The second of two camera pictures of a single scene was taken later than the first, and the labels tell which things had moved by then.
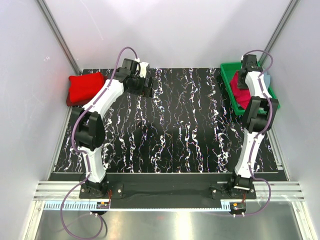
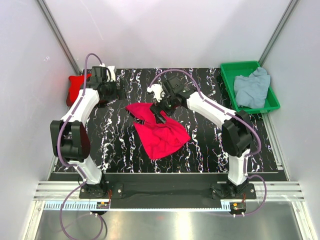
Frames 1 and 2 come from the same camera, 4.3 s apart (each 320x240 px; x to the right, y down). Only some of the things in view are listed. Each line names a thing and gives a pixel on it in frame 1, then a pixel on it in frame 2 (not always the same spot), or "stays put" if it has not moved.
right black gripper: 240,86 to 155,109
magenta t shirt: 242,96 to 159,138
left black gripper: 147,91 to 120,93
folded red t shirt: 82,87 stays put
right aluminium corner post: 291,7 stays put
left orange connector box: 102,205 stays put
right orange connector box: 238,207 stays put
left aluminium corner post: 58,35 stays put
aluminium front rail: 279,190 stays put
